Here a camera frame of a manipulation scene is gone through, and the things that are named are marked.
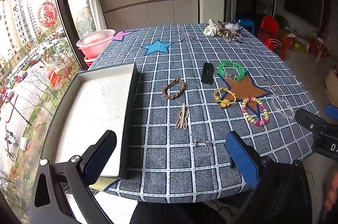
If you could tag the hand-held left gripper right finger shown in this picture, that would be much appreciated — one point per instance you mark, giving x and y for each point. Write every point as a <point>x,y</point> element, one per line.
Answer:
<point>241,158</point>

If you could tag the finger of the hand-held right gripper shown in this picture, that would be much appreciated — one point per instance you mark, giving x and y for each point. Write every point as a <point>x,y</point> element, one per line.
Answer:
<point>332,111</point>
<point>307,118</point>

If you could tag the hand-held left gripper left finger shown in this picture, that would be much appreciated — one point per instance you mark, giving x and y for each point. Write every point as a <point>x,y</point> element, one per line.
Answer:
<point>103,155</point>

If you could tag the grey shallow tray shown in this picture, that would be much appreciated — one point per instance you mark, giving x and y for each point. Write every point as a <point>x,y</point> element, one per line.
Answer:
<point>92,107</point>

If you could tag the gold hair clip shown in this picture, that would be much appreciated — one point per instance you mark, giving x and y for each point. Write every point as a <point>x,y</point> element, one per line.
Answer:
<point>182,118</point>

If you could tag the black hair claw clip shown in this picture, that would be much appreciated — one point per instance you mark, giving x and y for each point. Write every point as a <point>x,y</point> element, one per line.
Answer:
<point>207,73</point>

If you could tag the beige bin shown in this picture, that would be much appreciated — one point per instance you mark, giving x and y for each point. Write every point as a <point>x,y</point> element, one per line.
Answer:
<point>332,84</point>

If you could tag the yellow paper patch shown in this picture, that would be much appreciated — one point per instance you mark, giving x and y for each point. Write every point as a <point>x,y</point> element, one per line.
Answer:
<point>103,184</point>

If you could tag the brown star patch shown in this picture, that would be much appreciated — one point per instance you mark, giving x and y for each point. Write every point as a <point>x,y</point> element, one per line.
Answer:
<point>245,89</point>

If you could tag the pile of colourful boxes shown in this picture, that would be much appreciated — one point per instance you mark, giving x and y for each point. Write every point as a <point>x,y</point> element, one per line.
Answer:
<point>311,44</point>

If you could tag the blue checkered tablecloth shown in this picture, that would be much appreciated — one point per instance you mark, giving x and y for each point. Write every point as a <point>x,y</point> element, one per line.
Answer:
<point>171,118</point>

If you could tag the lantern window sticker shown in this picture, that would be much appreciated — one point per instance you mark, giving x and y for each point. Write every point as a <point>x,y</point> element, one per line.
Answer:
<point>52,78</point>

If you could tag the red plastic chair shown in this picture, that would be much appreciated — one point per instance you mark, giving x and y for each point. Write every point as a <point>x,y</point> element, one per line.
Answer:
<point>268,24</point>

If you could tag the pink plastic basin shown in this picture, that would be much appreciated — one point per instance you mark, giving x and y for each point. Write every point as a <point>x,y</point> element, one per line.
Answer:
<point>95,41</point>

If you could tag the blue plastic stool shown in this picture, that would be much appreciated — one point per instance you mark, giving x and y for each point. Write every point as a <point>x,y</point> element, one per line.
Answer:
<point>247,22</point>

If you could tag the white sheer scrunchie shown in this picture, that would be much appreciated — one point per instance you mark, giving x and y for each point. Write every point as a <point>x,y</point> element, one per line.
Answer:
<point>232,26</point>

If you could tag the dark patterned scrunchie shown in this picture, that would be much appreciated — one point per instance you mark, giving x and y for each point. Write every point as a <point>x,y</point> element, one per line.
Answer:
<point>223,33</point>

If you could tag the pink star patch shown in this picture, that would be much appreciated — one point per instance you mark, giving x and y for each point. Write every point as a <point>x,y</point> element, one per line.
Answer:
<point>120,36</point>

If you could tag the blue star patch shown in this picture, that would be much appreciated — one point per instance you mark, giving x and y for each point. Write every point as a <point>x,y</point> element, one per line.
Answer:
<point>157,47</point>

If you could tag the red paper-cut window sticker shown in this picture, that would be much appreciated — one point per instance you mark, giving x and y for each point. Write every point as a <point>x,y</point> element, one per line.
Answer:
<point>47,14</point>

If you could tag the beige cabinet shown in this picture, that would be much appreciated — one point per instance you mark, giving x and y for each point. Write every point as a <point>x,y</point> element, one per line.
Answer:
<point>158,10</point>

